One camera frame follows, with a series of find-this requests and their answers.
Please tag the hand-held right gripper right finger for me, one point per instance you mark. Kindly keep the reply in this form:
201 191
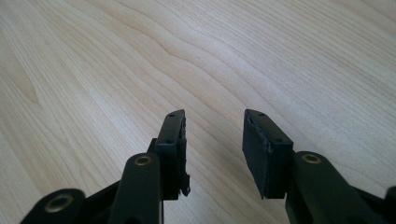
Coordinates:
267 155

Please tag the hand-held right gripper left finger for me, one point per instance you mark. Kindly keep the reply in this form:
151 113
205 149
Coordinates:
171 149

